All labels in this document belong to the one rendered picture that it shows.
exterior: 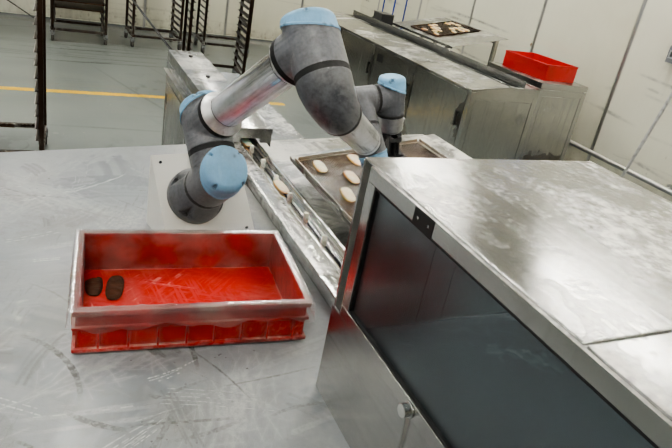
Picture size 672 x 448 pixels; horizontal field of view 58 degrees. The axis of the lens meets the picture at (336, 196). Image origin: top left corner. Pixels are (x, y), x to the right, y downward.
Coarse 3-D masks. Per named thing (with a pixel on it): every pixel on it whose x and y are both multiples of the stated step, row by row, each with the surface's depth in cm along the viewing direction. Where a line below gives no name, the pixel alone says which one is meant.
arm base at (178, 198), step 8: (176, 176) 159; (184, 176) 156; (176, 184) 156; (184, 184) 153; (168, 192) 158; (176, 192) 156; (184, 192) 153; (168, 200) 158; (176, 200) 156; (184, 200) 154; (192, 200) 152; (176, 208) 157; (184, 208) 156; (192, 208) 156; (200, 208) 155; (208, 208) 155; (216, 208) 158; (184, 216) 157; (192, 216) 157; (200, 216) 157; (208, 216) 159
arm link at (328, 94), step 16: (304, 80) 118; (320, 80) 117; (336, 80) 117; (352, 80) 120; (304, 96) 119; (320, 96) 117; (336, 96) 118; (352, 96) 120; (320, 112) 120; (336, 112) 120; (352, 112) 122; (336, 128) 124; (352, 128) 126; (368, 128) 139; (352, 144) 141; (368, 144) 145; (384, 144) 157
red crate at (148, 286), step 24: (144, 288) 138; (168, 288) 140; (192, 288) 142; (216, 288) 143; (240, 288) 145; (264, 288) 147; (72, 336) 118; (96, 336) 115; (120, 336) 117; (144, 336) 119; (168, 336) 121; (192, 336) 122; (216, 336) 124; (240, 336) 126; (264, 336) 128; (288, 336) 130
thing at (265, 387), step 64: (0, 192) 168; (64, 192) 175; (128, 192) 182; (0, 256) 140; (64, 256) 145; (0, 320) 120; (64, 320) 124; (320, 320) 140; (0, 384) 105; (64, 384) 108; (128, 384) 111; (192, 384) 114; (256, 384) 117
